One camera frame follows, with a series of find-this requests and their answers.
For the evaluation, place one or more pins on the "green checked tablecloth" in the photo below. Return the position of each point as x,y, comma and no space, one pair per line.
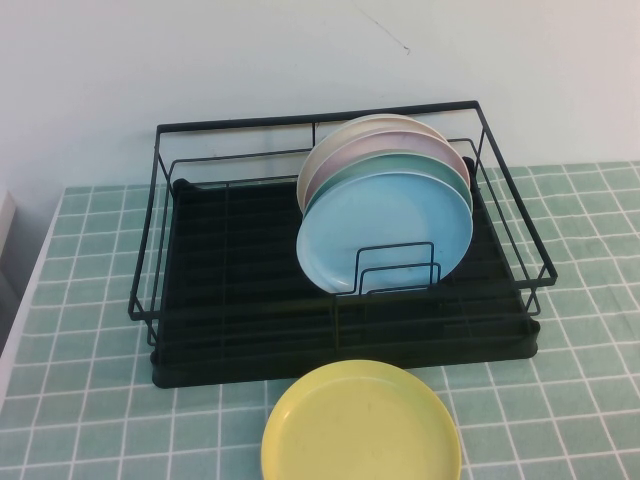
575,350

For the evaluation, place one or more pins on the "pale pink plate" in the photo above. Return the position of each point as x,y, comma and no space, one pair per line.
390,142

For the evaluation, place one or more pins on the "light blue plate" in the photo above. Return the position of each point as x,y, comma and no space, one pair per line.
380,220

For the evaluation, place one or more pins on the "cream plate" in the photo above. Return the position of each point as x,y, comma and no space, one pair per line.
360,125

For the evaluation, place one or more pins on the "yellow plate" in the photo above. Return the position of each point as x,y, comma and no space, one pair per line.
360,430

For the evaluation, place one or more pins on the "mint green plate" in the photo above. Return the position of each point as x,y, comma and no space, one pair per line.
400,162

